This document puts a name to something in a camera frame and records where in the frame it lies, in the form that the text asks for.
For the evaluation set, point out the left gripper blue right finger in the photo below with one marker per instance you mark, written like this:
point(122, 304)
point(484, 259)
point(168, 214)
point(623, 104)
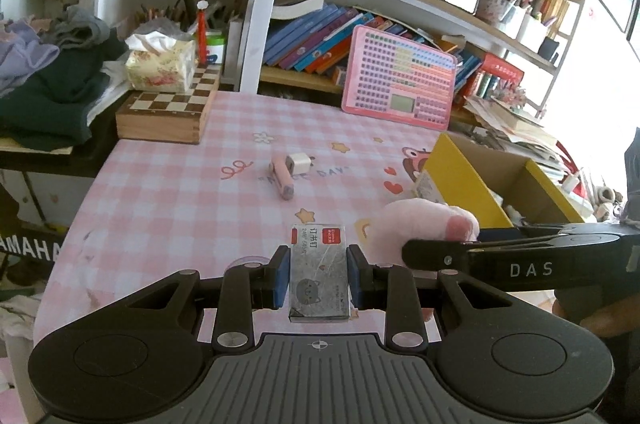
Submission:
point(391, 289)

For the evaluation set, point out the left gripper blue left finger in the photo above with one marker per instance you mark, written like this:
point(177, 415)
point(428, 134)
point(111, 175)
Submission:
point(245, 289)

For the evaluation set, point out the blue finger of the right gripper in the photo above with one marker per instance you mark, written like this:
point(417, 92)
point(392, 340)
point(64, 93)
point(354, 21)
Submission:
point(430, 255)
point(543, 230)

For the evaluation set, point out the pink plush toy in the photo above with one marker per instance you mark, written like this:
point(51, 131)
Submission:
point(415, 219)

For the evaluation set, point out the grey staples box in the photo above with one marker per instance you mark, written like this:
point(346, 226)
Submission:
point(319, 290)

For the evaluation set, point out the white spray bottle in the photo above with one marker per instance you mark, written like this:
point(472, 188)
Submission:
point(514, 215)

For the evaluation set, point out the yellow cardboard box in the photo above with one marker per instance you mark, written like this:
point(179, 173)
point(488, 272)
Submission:
point(485, 181)

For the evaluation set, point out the small pink utility knife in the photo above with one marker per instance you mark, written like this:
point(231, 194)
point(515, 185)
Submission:
point(282, 177)

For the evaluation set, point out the pink checkered table mat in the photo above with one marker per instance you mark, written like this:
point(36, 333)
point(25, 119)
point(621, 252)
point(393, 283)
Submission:
point(156, 208)

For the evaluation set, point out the small white plug adapter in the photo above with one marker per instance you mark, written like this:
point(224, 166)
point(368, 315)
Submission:
point(298, 163)

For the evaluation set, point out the stack of papers and books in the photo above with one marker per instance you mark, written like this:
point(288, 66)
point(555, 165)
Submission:
point(518, 128)

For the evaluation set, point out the pink learning tablet toy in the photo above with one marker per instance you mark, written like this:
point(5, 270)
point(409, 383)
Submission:
point(392, 78)

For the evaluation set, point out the wooden chess box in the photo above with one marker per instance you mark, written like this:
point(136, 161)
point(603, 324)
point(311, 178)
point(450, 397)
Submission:
point(170, 117)

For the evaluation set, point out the red dictionary book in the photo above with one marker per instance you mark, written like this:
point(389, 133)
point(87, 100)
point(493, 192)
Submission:
point(501, 69)

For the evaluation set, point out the floral tissue pack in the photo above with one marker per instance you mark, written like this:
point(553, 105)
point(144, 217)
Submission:
point(160, 63)

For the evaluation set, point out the row of blue purple books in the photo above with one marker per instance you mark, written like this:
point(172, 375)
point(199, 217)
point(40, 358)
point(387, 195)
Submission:
point(297, 44)

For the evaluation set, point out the green lidded white jar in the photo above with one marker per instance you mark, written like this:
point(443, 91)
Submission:
point(215, 47)

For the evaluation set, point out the red glue bottle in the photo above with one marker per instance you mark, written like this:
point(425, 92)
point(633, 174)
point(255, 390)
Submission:
point(202, 6)

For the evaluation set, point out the pile of dark clothes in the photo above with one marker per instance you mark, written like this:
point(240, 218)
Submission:
point(50, 81)

